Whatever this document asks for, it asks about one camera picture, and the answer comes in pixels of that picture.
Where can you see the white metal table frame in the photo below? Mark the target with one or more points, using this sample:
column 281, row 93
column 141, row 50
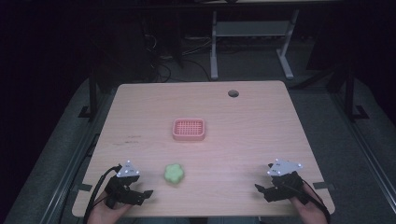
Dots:
column 249, row 28

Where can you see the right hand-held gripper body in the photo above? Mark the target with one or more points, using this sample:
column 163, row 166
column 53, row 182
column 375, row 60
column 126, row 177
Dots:
column 285, row 183

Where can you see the black metal stand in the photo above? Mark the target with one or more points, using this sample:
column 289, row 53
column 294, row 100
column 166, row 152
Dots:
column 350, row 93
column 92, row 93

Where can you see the person's left hand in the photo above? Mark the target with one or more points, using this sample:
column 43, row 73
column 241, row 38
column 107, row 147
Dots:
column 106, row 213

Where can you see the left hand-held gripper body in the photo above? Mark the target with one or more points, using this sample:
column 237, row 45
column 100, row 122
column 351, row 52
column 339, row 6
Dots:
column 122, row 189

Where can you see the person's right hand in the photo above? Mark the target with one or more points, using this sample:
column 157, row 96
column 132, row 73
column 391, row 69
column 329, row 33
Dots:
column 306, row 210

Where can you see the grey floor rail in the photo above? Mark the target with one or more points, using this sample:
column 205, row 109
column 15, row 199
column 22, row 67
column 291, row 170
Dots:
column 70, row 165
column 364, row 149

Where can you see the grey tape strip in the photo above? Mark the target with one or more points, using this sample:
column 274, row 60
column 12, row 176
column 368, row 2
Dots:
column 82, row 187
column 323, row 186

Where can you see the green flower-shaped soap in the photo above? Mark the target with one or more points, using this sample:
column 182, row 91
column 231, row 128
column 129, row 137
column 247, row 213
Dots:
column 174, row 173

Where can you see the pink slotted soap dish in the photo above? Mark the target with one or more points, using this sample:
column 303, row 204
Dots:
column 189, row 129

